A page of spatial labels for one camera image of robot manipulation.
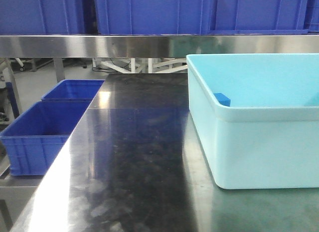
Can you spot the small blue cube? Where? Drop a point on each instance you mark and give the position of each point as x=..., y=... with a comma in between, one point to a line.
x=222, y=99

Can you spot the middle blue shelf crate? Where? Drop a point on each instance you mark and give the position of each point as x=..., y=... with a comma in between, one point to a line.
x=153, y=17

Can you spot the blue shelf crate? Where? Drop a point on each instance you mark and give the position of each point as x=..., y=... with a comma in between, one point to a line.
x=41, y=17
x=269, y=17
x=153, y=17

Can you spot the right blue shelf crate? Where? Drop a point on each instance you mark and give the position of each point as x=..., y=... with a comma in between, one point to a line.
x=269, y=17

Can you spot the left blue shelf crate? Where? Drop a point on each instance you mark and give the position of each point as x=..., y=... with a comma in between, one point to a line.
x=41, y=17

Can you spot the far blue side bin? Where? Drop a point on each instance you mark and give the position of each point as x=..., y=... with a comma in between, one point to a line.
x=73, y=90

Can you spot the blue side bin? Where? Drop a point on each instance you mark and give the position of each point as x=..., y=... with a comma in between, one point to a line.
x=34, y=139
x=73, y=90

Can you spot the light blue plastic tub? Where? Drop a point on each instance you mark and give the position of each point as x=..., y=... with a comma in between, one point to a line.
x=269, y=136

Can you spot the near blue side bin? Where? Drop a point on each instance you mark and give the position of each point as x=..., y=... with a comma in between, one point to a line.
x=34, y=139

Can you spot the white metal frame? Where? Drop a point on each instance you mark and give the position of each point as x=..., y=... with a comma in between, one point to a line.
x=139, y=65

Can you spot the stainless steel shelf rail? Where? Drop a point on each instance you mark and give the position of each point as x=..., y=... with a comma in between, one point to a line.
x=178, y=46

